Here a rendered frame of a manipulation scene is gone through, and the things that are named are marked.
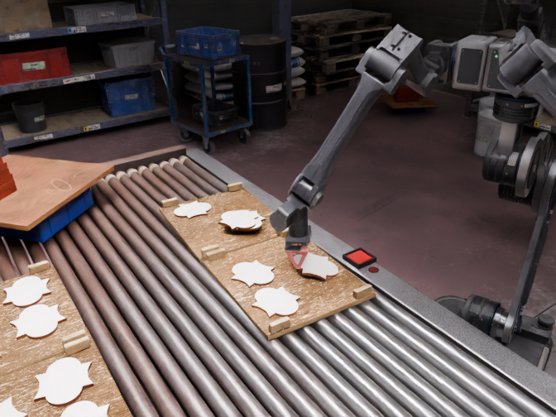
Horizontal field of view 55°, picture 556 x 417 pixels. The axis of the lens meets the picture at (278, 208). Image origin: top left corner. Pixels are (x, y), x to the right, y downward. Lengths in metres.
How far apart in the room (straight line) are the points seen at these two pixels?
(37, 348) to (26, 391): 0.14
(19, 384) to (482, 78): 1.55
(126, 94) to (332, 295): 4.69
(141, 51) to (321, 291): 4.68
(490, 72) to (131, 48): 4.51
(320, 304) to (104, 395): 0.59
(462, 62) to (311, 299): 0.89
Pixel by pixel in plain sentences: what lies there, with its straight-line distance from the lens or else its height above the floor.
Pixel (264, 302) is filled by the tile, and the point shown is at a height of 0.94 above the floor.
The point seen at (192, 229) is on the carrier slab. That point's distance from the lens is 1.85.
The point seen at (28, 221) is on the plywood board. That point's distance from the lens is 1.86.
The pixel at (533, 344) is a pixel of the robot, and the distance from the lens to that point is 2.60.
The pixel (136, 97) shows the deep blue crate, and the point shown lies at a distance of 5.97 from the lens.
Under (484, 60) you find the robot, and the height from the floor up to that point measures 1.47.
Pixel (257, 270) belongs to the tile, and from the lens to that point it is 1.59.
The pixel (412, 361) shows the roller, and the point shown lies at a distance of 1.37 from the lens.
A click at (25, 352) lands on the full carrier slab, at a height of 0.94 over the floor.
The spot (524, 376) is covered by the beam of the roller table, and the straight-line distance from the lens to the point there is 1.41.
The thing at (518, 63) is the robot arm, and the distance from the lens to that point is 1.30.
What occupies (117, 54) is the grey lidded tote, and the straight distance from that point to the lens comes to 5.80.
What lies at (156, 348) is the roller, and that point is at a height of 0.92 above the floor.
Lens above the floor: 1.83
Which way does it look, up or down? 27 degrees down
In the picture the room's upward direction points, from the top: 1 degrees counter-clockwise
